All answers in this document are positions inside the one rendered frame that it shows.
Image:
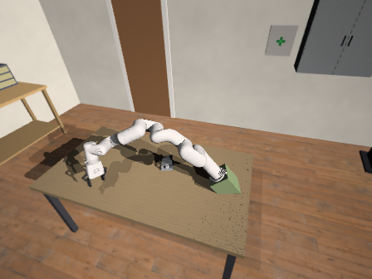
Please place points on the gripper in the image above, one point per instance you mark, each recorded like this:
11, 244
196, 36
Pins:
93, 171

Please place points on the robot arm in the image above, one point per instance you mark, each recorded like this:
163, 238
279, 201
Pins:
193, 154

